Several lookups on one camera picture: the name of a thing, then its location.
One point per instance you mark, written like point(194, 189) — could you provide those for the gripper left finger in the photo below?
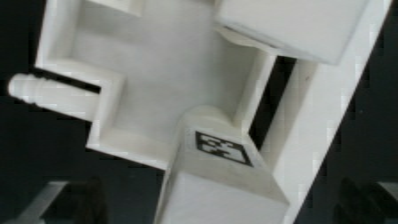
point(68, 204)

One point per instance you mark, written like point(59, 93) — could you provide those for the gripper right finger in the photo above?
point(369, 203)

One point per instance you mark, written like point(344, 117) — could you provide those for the white chair seat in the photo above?
point(141, 47)

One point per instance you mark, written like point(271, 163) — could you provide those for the white chair leg with tag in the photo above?
point(299, 28)

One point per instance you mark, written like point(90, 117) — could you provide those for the white U-shaped obstacle fence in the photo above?
point(312, 110)

